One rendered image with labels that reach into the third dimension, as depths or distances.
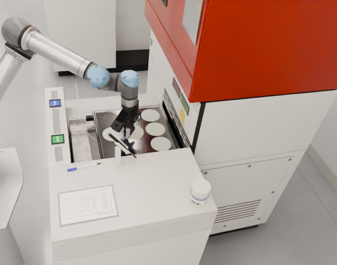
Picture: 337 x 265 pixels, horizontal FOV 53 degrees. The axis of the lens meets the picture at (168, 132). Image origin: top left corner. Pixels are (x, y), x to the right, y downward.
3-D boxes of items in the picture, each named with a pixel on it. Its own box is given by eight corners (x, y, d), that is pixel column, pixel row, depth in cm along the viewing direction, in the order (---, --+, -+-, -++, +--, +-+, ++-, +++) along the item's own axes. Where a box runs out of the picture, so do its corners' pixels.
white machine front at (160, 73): (151, 74, 220) (156, 15, 193) (191, 167, 164) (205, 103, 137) (146, 74, 219) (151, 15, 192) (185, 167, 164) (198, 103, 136)
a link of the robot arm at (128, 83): (121, 67, 142) (141, 70, 142) (121, 88, 149) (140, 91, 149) (116, 77, 136) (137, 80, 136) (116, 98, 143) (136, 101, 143)
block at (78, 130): (87, 129, 168) (86, 124, 166) (88, 133, 165) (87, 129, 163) (70, 130, 166) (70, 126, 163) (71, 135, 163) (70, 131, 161)
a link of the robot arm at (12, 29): (-2, 3, 125) (113, 65, 124) (12, 13, 136) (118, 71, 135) (-17, 30, 125) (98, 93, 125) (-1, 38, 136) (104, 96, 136)
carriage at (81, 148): (85, 121, 176) (85, 117, 174) (94, 174, 151) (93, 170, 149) (69, 123, 174) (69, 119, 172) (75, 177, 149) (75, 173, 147)
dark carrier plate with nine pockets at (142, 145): (159, 107, 184) (159, 106, 184) (177, 152, 160) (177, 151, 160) (95, 113, 175) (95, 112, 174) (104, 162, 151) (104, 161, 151)
